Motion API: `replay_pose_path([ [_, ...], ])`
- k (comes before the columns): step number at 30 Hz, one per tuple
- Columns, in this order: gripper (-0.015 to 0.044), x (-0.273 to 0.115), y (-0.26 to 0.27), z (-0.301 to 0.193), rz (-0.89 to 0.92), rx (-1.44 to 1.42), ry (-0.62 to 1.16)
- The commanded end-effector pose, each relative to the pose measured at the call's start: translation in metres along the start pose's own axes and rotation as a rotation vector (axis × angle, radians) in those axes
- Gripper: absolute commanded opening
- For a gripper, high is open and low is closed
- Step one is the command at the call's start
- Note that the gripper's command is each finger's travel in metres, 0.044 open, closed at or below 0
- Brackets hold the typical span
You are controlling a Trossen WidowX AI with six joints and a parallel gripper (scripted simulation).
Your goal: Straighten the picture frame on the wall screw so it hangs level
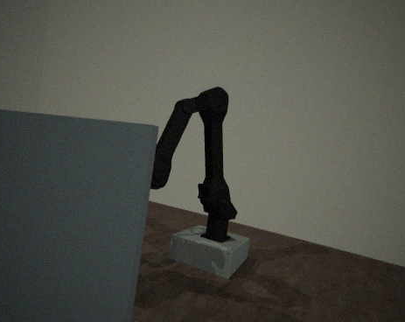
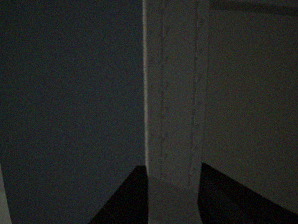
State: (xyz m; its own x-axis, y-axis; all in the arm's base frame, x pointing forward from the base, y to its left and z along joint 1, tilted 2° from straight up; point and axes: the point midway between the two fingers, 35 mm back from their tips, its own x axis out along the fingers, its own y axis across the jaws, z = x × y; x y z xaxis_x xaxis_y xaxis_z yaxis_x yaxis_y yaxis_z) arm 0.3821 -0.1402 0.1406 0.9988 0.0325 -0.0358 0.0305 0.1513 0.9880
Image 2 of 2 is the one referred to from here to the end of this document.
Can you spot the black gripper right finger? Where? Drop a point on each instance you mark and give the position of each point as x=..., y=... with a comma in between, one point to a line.
x=224, y=201

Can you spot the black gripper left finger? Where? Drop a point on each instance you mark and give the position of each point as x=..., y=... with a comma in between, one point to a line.
x=129, y=204

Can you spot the dark grey flat board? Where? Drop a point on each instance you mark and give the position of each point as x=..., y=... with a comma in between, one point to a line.
x=72, y=120

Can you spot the grey rectangular picture frame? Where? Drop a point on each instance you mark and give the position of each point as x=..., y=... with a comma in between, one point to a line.
x=220, y=88

